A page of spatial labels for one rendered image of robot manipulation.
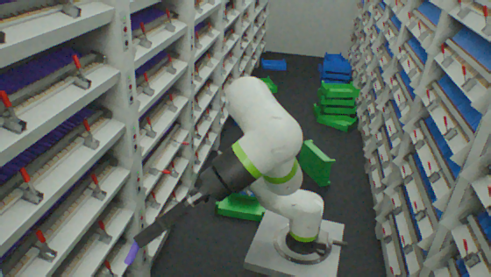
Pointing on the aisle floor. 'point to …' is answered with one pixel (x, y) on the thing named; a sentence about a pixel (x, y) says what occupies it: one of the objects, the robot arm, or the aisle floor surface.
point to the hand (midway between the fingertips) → (151, 232)
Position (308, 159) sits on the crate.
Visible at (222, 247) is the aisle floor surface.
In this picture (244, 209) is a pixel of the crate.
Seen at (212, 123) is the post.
